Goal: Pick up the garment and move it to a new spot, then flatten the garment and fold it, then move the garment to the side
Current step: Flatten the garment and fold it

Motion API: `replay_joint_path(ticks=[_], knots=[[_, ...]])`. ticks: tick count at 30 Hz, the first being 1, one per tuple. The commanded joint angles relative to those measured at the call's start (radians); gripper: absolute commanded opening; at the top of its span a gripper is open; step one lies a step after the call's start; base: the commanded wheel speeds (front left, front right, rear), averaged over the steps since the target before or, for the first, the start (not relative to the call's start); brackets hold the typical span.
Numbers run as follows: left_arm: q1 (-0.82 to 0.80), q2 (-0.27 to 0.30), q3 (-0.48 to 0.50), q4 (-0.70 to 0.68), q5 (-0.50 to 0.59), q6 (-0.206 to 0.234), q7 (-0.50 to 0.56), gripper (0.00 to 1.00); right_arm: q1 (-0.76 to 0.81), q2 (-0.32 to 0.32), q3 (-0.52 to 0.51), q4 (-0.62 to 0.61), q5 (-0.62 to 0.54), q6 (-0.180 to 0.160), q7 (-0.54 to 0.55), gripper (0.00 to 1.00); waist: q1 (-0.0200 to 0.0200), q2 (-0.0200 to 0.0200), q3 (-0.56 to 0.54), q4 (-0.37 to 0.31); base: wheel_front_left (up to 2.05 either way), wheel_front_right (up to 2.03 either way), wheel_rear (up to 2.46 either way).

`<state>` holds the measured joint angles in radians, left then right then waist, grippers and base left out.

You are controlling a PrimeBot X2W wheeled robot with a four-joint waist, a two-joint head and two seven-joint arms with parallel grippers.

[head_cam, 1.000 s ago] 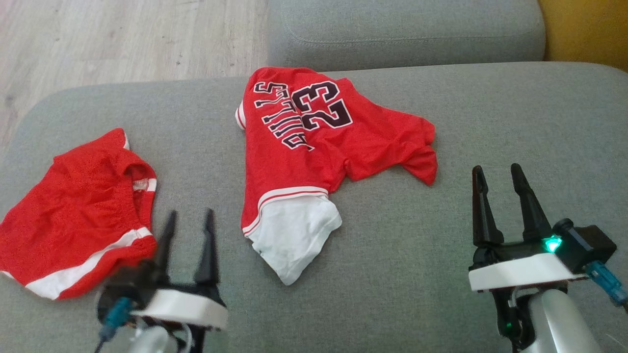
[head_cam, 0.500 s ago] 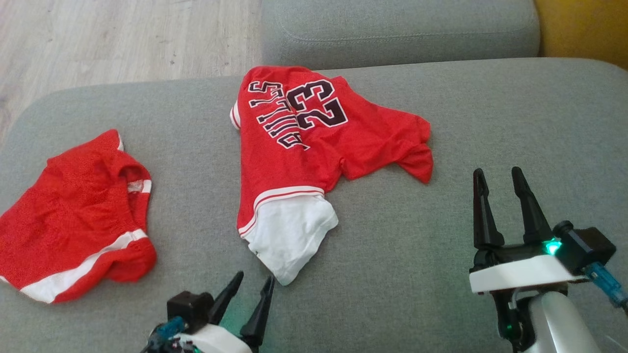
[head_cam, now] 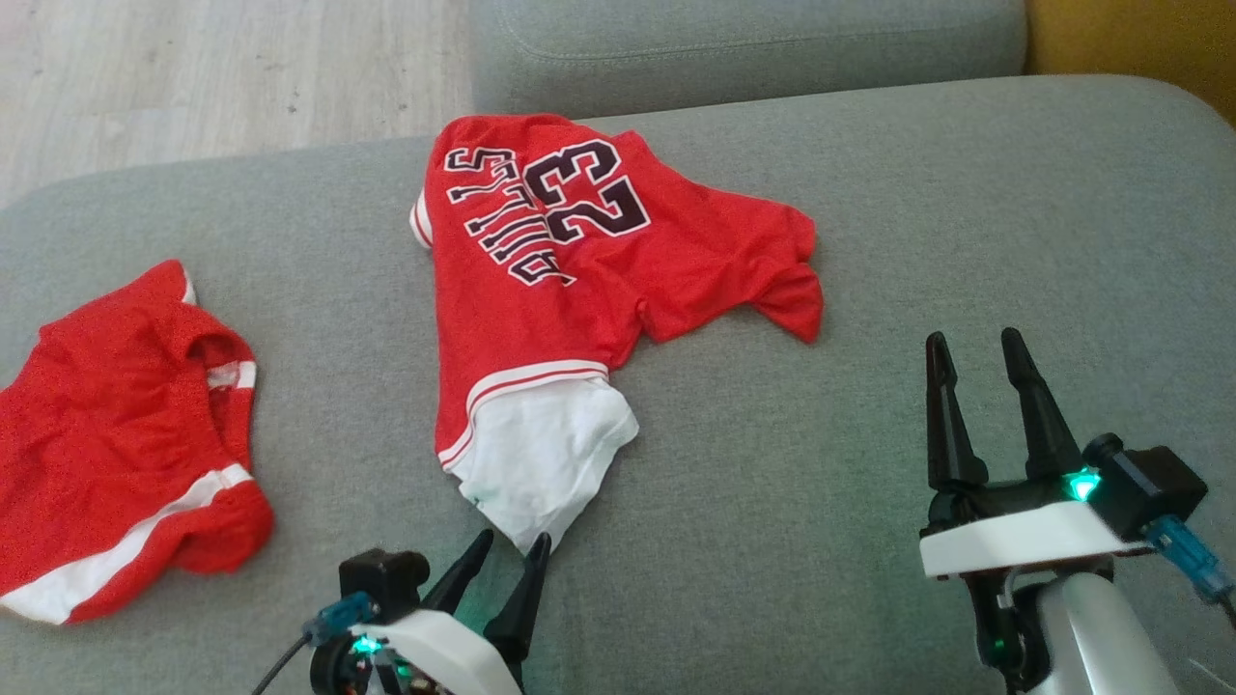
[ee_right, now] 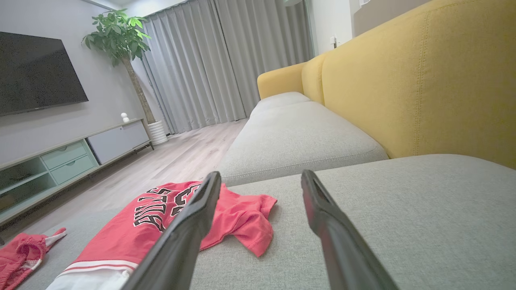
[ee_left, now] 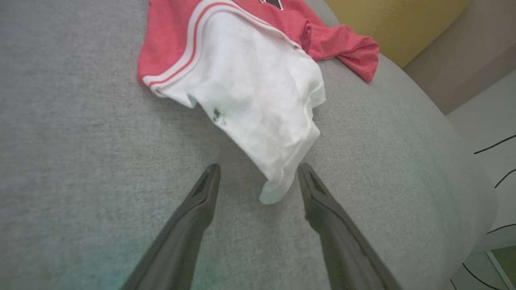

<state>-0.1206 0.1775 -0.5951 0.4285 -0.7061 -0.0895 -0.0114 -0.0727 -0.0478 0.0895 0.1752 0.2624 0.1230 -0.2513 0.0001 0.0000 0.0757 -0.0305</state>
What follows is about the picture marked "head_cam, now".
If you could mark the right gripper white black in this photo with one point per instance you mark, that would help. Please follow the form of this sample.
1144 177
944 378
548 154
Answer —
1014 536

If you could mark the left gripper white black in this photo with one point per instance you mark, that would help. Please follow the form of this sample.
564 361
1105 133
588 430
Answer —
435 656

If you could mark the red jersey with white sleeves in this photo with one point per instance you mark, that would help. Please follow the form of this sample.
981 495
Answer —
541 309

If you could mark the red shorts with white stripes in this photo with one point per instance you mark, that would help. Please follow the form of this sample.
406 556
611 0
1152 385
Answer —
106 454

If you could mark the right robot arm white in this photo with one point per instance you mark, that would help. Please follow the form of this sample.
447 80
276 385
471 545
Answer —
1101 637

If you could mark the grey sofa seat cushion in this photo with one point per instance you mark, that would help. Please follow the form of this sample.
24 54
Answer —
821 434
753 48

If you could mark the large yellow sofa backrest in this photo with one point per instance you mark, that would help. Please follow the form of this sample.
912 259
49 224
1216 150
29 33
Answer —
1139 39

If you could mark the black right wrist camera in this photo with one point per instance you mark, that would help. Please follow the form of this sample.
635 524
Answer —
1149 487

